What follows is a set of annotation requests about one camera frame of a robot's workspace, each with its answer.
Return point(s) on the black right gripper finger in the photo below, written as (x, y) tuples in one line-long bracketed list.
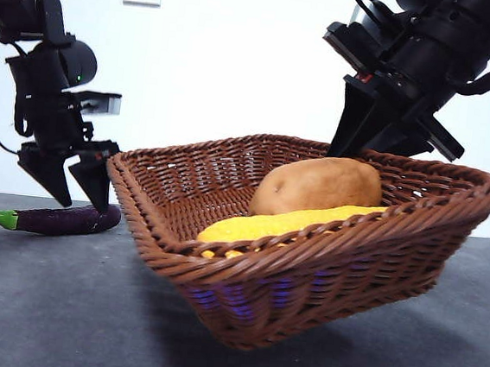
[(399, 135), (355, 120)]

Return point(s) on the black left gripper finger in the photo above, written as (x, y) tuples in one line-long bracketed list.
[(50, 173), (93, 182)]

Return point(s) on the purple eggplant with green stem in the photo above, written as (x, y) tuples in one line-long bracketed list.
[(50, 222)]

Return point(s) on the brown potato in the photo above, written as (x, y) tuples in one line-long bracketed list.
[(318, 186)]

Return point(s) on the yellow corn cob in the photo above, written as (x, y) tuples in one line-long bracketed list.
[(266, 229)]

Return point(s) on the brown wicker basket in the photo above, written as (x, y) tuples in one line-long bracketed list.
[(304, 293)]

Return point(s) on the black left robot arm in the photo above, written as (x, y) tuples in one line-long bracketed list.
[(43, 68)]

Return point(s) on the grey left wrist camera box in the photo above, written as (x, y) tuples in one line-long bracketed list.
[(105, 104)]

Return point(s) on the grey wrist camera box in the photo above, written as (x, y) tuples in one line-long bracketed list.
[(350, 37), (105, 104)]

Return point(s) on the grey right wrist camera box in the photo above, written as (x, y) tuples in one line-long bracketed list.
[(350, 37)]

